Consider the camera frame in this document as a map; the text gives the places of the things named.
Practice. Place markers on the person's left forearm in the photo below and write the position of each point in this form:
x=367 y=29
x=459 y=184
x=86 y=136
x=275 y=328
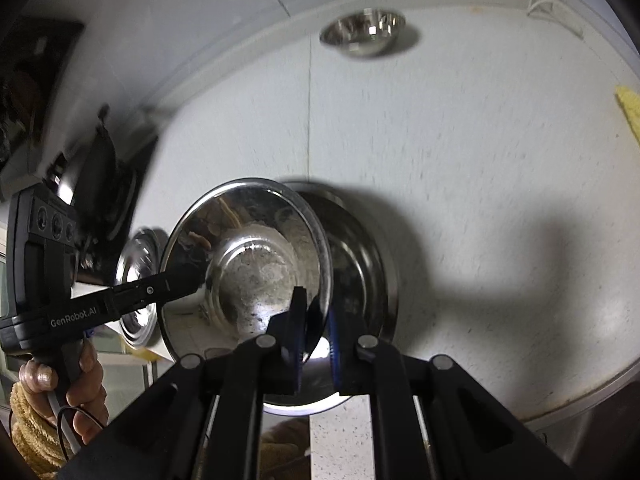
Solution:
x=30 y=435

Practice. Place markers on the person's left hand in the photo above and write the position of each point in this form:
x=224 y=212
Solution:
x=92 y=400

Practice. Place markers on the black wok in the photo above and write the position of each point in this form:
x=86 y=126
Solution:
x=97 y=170

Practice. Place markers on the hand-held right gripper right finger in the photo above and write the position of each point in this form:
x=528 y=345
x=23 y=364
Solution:
x=336 y=350

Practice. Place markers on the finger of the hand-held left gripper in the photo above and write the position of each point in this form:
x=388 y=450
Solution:
x=160 y=290

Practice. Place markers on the large steel bowl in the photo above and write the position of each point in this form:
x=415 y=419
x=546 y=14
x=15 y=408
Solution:
x=360 y=270

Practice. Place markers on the black glass gas stove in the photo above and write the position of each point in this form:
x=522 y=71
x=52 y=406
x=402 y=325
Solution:
x=130 y=200

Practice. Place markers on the small flared steel bowl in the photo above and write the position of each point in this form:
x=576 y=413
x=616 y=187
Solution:
x=250 y=260

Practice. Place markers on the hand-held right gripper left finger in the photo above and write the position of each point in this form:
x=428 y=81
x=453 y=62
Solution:
x=292 y=340

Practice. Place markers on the small steel plate with label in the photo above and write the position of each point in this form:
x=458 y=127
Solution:
x=140 y=260

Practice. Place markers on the yellow cloth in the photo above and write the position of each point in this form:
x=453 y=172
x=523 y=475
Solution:
x=631 y=110

